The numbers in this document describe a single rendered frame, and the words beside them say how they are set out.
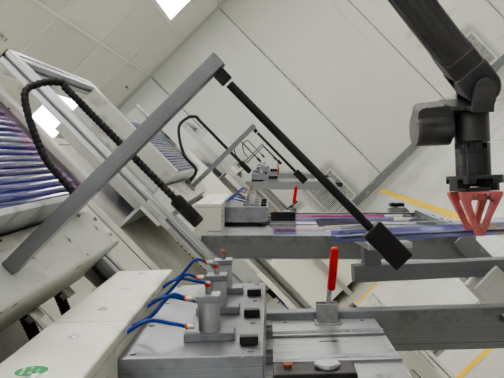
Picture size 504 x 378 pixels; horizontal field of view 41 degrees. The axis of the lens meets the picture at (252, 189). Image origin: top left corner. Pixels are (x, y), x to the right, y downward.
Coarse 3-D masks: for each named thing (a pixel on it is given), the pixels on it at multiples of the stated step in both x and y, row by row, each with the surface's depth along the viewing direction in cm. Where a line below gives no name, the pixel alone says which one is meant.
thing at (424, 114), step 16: (480, 80) 105; (480, 96) 105; (416, 112) 109; (432, 112) 108; (448, 112) 109; (416, 128) 110; (432, 128) 108; (448, 128) 109; (416, 144) 110; (432, 144) 110; (448, 144) 111
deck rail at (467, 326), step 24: (288, 312) 97; (312, 312) 97; (360, 312) 97; (384, 312) 96; (408, 312) 96; (432, 312) 96; (456, 312) 96; (480, 312) 96; (408, 336) 97; (432, 336) 96; (456, 336) 96; (480, 336) 96
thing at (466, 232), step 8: (392, 232) 111; (400, 232) 111; (408, 232) 111; (416, 232) 111; (424, 232) 111; (432, 232) 111; (440, 232) 111; (448, 232) 111; (456, 232) 111; (464, 232) 111; (472, 232) 111; (488, 232) 111; (496, 232) 111; (336, 240) 111; (344, 240) 111; (352, 240) 111; (360, 240) 111
